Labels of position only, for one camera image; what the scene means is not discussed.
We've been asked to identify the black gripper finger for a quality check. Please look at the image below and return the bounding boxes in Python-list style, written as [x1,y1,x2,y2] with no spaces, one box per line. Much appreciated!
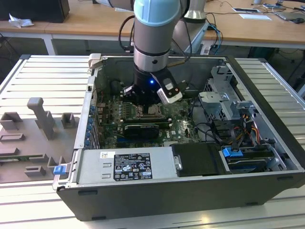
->
[122,84,137,97]

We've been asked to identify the CPU socket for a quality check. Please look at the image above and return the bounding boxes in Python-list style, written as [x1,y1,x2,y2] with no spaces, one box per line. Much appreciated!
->
[133,104,167,120]

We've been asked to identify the black graphics card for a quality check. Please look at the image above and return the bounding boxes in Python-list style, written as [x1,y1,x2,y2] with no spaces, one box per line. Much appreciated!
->
[123,123,160,140]

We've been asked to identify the grey case latch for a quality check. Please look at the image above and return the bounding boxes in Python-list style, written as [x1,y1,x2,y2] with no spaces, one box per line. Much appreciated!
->
[88,52,103,70]

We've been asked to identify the green motherboard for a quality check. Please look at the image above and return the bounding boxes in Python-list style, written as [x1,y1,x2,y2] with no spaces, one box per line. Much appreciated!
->
[95,92,203,148]

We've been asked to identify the pale blue teach pendant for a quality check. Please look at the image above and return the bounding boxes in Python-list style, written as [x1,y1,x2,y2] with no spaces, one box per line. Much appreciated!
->
[184,23,210,54]

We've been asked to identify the wooden desk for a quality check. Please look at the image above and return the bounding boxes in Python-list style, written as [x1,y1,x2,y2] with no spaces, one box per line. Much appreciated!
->
[0,0,305,56]

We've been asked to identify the metal drive cage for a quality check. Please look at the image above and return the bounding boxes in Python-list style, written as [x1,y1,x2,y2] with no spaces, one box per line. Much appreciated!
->
[197,65,260,125]

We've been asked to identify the silver power supply unit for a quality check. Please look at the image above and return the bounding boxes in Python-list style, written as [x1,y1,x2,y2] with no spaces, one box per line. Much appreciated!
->
[77,146,183,185]

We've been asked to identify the black plastic shroud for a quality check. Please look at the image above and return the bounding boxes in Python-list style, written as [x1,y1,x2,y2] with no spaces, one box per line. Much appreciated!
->
[171,143,226,177]

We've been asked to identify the black open PC case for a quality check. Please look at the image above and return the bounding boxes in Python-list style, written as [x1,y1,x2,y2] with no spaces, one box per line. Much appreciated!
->
[52,52,305,221]

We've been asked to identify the hard disk in blue carrier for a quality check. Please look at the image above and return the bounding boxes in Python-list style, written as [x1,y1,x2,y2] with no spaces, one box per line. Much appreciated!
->
[221,146,275,174]

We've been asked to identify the grey parts rack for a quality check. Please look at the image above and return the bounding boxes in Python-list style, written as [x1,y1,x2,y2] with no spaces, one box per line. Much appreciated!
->
[0,96,81,184]

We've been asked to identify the black monitor base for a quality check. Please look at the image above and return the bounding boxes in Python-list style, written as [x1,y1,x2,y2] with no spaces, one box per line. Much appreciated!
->
[0,0,70,24]

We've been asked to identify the crumpled white paper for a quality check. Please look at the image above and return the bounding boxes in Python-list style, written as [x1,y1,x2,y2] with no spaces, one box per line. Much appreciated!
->
[8,13,34,29]

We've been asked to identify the white paper sheet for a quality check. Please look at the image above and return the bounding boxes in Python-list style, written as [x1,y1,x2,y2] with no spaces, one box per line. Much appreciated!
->
[239,13,273,21]

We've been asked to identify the green RAM stick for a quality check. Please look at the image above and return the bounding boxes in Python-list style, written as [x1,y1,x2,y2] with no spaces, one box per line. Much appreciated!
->
[0,155,46,161]

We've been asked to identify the grey laptop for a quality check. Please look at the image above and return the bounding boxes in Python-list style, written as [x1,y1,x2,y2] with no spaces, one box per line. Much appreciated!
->
[275,10,305,23]

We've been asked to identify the white camera with black bracket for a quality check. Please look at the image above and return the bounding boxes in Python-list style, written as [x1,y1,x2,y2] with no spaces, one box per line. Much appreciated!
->
[151,73,183,105]

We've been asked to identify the blue cable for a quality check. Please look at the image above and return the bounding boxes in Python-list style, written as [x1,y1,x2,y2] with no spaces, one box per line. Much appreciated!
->
[206,22,224,57]

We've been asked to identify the black disk wire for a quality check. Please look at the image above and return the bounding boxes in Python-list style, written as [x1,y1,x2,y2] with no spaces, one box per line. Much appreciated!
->
[229,125,239,153]

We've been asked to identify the coloured power wires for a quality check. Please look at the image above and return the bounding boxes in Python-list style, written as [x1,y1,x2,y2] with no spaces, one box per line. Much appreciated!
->
[240,114,260,144]

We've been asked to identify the flat tablet with white frame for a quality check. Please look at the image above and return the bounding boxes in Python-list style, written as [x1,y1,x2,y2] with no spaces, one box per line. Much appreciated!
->
[232,7,261,13]

